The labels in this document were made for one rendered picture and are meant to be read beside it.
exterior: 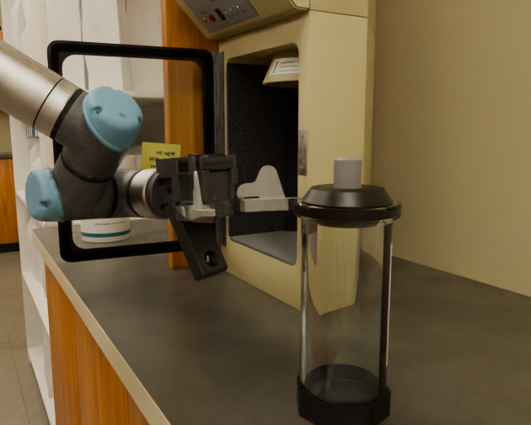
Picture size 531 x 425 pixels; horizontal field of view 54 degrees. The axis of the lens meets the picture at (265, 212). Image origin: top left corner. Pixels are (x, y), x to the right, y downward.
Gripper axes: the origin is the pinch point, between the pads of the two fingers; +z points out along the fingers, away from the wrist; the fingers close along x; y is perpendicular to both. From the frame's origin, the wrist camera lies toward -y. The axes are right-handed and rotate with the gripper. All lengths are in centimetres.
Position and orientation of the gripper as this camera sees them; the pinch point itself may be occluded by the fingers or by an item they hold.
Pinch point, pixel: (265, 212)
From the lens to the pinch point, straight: 62.3
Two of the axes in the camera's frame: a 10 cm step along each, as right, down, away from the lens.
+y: -0.6, -9.9, -1.0
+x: 7.1, -1.1, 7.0
